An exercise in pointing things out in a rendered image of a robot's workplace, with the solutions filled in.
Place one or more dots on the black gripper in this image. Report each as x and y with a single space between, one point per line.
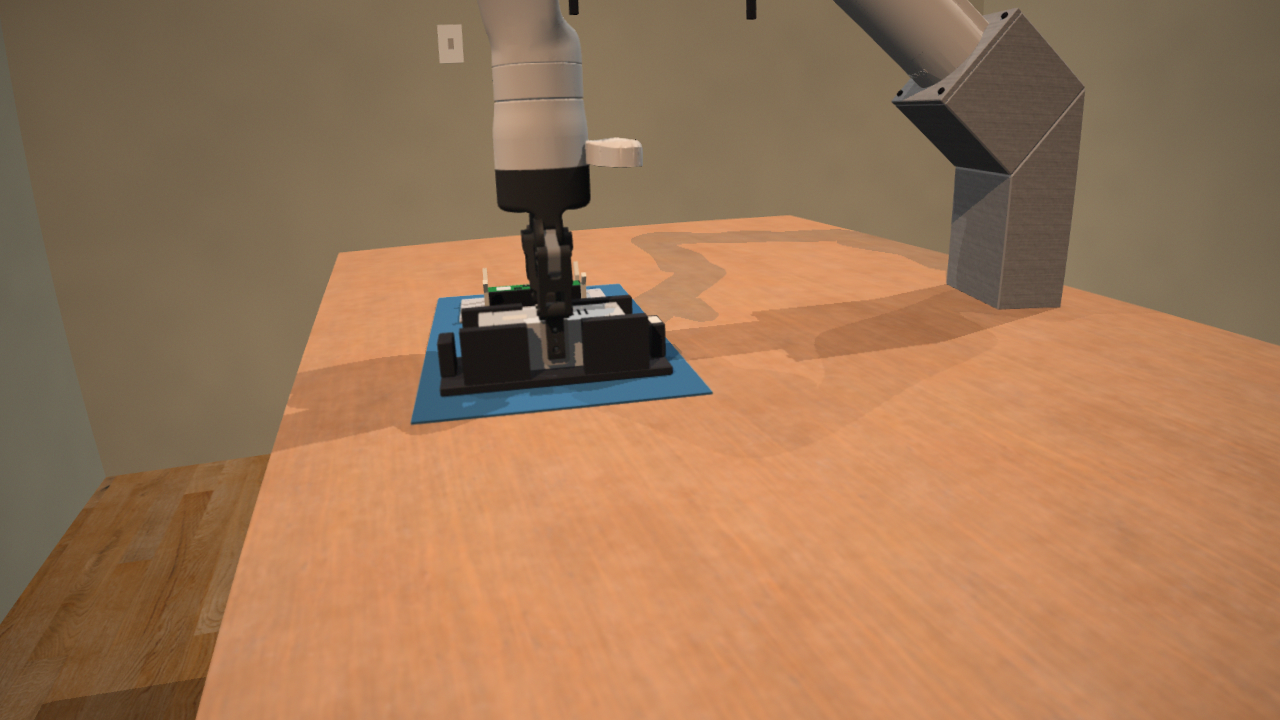
547 193

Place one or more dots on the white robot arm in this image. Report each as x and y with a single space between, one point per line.
539 116

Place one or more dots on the grey rectangular cover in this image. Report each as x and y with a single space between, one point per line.
534 333

